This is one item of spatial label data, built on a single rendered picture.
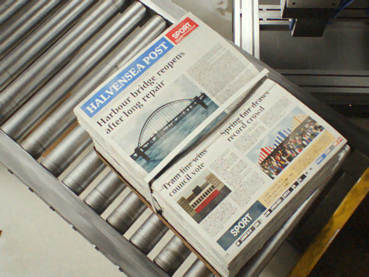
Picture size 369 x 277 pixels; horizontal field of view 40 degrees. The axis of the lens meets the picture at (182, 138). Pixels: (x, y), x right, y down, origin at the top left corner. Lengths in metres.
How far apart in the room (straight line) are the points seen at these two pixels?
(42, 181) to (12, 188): 0.91
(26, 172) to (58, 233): 0.81
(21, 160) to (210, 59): 0.47
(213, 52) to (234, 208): 0.29
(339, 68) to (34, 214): 1.23
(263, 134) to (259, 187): 0.09
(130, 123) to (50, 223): 1.12
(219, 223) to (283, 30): 1.28
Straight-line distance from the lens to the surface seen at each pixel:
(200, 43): 0.94
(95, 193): 1.08
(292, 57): 1.93
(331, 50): 1.97
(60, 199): 1.09
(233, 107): 0.88
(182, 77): 0.90
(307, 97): 1.17
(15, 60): 1.27
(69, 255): 1.90
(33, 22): 1.33
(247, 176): 0.83
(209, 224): 0.80
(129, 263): 1.03
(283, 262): 1.86
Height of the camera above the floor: 1.81
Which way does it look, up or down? 66 degrees down
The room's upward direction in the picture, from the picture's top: 4 degrees counter-clockwise
